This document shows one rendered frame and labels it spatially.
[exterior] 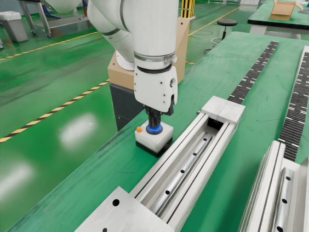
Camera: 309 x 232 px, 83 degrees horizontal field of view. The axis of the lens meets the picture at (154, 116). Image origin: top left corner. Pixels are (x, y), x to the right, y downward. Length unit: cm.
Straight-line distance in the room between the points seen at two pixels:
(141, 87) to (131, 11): 15
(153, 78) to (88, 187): 30
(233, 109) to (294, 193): 24
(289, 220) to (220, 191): 13
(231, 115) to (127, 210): 36
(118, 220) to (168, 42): 30
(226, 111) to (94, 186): 40
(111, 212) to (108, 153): 26
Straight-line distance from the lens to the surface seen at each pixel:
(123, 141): 55
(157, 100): 39
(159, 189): 40
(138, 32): 34
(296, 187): 50
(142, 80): 39
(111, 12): 39
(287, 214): 44
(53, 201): 49
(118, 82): 83
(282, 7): 263
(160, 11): 32
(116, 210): 30
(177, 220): 33
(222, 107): 55
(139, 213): 29
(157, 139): 46
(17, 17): 516
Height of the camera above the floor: 118
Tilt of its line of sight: 39 degrees down
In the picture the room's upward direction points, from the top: straight up
